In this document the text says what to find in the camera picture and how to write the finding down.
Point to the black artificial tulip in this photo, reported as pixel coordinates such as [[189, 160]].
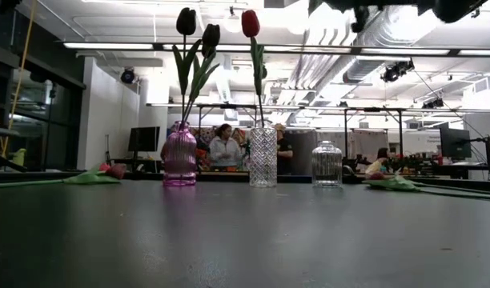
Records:
[[186, 21], [206, 52], [211, 35]]

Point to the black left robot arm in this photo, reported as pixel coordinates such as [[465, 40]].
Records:
[[1, 4]]

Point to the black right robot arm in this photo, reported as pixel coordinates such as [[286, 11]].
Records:
[[457, 10]]

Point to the tall clear diamond-cut vase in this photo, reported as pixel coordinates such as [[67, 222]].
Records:
[[263, 160]]

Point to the pink ribbed glass vase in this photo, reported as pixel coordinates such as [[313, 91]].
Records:
[[180, 160]]

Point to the short clear ribbed vase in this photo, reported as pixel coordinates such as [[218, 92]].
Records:
[[327, 166]]

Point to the person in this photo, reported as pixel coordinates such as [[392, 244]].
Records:
[[284, 152], [380, 158], [225, 152]]

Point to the black table mat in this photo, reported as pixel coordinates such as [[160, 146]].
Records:
[[245, 240]]

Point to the dark flat screen monitor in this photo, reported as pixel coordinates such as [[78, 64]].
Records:
[[144, 138], [455, 142]]

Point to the overhead light bar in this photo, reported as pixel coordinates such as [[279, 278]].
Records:
[[309, 50]]

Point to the round white pendant lamp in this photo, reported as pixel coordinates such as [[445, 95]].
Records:
[[233, 23]]

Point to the black ceiling spotlight cluster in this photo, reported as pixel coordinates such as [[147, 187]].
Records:
[[397, 70]]

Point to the yellow-green bottle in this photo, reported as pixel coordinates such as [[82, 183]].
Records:
[[19, 157]]

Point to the black metal frame workstation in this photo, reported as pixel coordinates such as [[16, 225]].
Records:
[[346, 128]]

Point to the silver ventilation duct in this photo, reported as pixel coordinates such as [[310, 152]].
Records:
[[369, 66]]

